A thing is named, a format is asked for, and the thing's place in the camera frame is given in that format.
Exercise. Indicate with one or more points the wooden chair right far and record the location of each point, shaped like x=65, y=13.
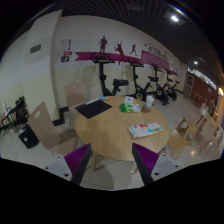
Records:
x=206, y=130

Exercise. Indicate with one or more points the wall poster white purple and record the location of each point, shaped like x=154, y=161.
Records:
x=66, y=51

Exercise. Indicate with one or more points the white tissue box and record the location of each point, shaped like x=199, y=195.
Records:
x=128, y=100

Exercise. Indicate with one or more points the black mat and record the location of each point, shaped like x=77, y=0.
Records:
x=92, y=109

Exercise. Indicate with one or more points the black exercise bike far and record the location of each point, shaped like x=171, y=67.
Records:
x=171, y=89

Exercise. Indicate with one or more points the round wooden table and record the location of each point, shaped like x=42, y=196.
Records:
x=109, y=136

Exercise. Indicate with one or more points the wooden chair behind table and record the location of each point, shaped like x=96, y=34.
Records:
x=75, y=96

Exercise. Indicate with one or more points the white paper cup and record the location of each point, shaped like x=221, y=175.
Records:
x=149, y=102

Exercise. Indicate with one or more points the black chairs far left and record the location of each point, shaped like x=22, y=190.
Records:
x=14, y=117

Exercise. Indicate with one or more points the wooden chair right near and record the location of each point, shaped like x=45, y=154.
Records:
x=183, y=135

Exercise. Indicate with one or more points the green wet wipes pack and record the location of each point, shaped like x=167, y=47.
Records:
x=130, y=108

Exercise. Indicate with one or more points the wooden chair left front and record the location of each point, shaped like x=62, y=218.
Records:
x=56, y=139

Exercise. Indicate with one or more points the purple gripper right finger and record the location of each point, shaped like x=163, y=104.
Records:
x=145, y=160

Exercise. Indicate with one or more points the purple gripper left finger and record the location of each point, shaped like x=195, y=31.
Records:
x=77, y=162

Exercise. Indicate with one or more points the black waste bin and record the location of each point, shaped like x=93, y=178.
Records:
x=28, y=137

